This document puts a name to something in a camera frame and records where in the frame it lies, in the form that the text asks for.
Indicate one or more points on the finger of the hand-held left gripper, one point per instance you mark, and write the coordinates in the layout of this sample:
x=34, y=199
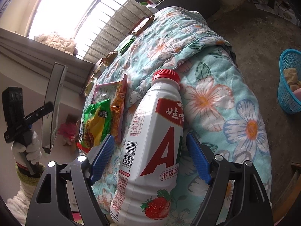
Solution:
x=40, y=113

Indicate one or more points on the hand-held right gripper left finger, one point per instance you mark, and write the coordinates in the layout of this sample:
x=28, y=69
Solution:
x=103, y=155

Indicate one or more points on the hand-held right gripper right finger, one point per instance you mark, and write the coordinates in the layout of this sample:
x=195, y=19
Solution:
x=197, y=160

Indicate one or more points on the white bottle red cap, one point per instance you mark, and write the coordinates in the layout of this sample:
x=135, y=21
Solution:
x=145, y=146

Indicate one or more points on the blue plastic wastebasket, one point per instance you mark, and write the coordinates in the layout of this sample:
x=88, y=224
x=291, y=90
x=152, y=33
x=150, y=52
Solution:
x=284, y=98

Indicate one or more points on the beige paper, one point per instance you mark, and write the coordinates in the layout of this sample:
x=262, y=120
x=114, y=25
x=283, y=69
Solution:
x=290, y=74

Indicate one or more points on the person's left forearm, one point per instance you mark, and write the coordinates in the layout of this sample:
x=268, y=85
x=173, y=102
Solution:
x=25, y=186

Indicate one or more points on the person's left hand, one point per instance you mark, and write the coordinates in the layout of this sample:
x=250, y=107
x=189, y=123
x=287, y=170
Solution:
x=33, y=150

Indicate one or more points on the pink plastic bag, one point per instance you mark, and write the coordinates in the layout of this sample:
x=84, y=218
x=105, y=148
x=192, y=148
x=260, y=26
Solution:
x=67, y=131

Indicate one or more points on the green snack packet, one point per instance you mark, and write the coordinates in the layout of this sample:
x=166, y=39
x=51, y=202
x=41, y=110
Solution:
x=96, y=117

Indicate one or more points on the orange snack packet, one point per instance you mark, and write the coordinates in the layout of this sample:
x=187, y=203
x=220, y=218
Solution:
x=117, y=103

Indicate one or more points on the grey pleated curtain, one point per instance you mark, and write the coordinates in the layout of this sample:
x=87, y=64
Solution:
x=23, y=44

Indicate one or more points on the beige padded jacket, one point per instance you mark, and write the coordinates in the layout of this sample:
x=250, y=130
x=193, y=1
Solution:
x=56, y=43

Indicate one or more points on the brown snack packet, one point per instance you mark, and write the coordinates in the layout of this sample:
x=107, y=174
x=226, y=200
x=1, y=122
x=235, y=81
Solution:
x=110, y=58

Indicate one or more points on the wooden stool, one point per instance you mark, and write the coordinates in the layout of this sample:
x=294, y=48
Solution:
x=289, y=193

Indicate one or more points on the barred window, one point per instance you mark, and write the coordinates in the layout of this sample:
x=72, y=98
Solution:
x=70, y=9

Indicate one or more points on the floral quilted blanket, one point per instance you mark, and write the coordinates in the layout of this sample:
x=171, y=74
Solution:
x=211, y=51

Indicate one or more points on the grey cabinet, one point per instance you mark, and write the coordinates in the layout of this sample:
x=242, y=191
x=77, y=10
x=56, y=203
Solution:
x=188, y=0

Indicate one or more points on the white floor mat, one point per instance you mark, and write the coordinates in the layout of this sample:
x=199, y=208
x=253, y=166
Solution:
x=287, y=16

